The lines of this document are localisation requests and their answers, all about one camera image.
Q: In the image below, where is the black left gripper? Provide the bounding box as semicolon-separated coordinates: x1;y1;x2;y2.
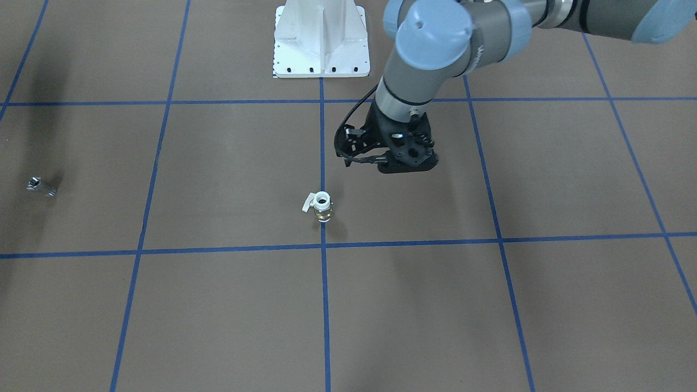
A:
362;103;439;174

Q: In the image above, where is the white brass PPR valve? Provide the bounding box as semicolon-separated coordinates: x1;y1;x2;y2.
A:
302;191;333;223

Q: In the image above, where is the chrome metal pipe fitting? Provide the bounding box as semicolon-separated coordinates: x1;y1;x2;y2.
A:
26;176;57;198

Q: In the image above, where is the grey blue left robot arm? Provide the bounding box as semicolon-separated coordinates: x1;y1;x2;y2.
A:
334;1;696;174

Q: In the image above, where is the brown table mat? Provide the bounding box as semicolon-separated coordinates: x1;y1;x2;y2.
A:
2;1;695;391

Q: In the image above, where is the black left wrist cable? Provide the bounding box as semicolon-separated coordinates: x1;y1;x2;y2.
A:
334;85;388;168

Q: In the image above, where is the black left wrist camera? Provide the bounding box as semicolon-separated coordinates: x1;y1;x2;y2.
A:
333;125;369;158

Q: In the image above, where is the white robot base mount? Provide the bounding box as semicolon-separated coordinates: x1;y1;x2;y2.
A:
272;1;371;78

